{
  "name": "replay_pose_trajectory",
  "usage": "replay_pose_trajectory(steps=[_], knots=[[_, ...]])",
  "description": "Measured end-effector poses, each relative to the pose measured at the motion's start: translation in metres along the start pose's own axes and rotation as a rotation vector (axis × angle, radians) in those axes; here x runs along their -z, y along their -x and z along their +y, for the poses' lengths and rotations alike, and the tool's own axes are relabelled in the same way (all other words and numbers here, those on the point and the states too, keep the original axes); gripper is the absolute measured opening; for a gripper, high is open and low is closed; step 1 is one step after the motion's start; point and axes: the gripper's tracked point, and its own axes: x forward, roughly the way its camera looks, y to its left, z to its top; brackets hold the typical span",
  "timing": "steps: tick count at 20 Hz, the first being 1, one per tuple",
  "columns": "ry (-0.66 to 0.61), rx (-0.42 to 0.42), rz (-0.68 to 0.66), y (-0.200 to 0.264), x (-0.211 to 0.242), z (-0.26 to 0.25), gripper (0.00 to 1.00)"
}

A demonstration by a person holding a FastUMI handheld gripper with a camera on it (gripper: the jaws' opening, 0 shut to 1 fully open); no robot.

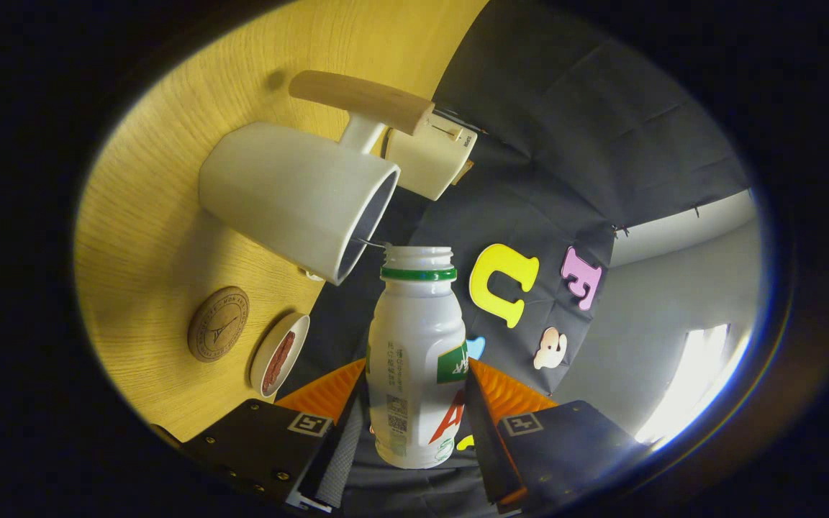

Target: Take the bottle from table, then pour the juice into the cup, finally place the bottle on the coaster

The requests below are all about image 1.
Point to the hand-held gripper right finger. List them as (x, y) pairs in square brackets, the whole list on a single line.
[(573, 446)]

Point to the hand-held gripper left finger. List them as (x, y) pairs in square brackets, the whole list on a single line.
[(263, 442)]

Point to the round brown coaster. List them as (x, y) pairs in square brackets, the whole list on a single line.
[(218, 324)]

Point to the white juice bottle green label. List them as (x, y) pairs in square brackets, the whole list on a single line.
[(414, 338)]

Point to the red meat slice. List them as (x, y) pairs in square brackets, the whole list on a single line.
[(285, 349), (272, 374)]

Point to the white round plate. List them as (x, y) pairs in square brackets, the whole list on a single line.
[(298, 331)]

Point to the ceiling light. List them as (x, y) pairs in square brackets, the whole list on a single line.
[(695, 381)]

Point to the wooden table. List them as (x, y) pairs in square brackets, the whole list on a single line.
[(155, 237)]

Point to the bread slice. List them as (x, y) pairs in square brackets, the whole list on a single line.
[(463, 173)]

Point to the black backdrop cloth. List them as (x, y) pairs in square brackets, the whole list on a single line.
[(565, 144)]

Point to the cream toaster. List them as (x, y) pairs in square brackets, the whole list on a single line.
[(425, 162)]

